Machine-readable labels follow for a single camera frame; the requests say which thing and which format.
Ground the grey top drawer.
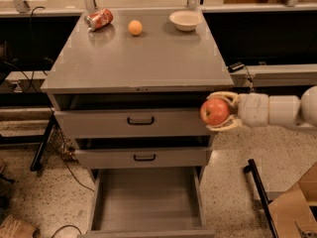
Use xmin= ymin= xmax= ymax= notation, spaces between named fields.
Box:
xmin=54 ymin=108 xmax=210 ymax=139

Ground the red apple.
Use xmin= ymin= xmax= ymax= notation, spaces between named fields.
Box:
xmin=200 ymin=98 xmax=230 ymax=126

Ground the grey drawer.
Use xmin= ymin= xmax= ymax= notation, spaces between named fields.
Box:
xmin=78 ymin=167 xmax=215 ymax=238
xmin=75 ymin=148 xmax=211 ymax=170
xmin=54 ymin=108 xmax=210 ymax=139

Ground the black floor cable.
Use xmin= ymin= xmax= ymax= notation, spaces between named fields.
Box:
xmin=50 ymin=224 xmax=83 ymax=238

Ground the black table leg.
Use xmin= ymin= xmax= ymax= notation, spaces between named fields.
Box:
xmin=30 ymin=115 xmax=55 ymax=172

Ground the grey middle drawer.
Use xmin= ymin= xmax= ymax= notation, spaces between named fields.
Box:
xmin=75 ymin=148 xmax=211 ymax=170

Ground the orange fruit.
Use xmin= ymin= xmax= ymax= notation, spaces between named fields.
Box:
xmin=128 ymin=20 xmax=143 ymax=36

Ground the red soda can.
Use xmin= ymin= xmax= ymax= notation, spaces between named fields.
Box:
xmin=84 ymin=9 xmax=113 ymax=32

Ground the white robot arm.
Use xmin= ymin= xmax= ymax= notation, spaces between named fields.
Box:
xmin=200 ymin=86 xmax=317 ymax=133

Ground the cardboard box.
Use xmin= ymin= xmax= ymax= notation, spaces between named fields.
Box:
xmin=268 ymin=163 xmax=317 ymax=238

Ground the black metal stand leg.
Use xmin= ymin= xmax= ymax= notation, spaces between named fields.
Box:
xmin=244 ymin=159 xmax=279 ymax=238

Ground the grey drawer cabinet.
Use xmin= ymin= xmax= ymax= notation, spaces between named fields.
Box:
xmin=41 ymin=7 xmax=236 ymax=238

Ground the black drawer handle middle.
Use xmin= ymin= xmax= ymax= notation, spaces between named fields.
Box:
xmin=133 ymin=154 xmax=157 ymax=162

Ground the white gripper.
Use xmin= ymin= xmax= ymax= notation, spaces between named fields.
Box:
xmin=206 ymin=91 xmax=268 ymax=132

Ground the black drawer handle top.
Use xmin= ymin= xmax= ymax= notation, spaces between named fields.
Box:
xmin=127 ymin=117 xmax=155 ymax=126

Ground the grey bottom drawer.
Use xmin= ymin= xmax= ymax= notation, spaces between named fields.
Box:
xmin=78 ymin=167 xmax=215 ymax=238

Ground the black power adapter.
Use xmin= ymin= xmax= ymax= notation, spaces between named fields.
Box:
xmin=228 ymin=62 xmax=245 ymax=73

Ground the black drawer handle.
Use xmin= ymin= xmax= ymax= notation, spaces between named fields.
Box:
xmin=133 ymin=154 xmax=157 ymax=162
xmin=127 ymin=117 xmax=155 ymax=126

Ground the white bowl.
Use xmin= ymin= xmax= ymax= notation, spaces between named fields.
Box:
xmin=169 ymin=11 xmax=203 ymax=32

